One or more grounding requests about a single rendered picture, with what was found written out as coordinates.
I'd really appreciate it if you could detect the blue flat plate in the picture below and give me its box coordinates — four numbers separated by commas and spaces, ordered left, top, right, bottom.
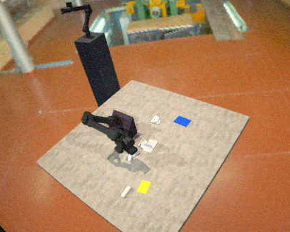
174, 116, 191, 127

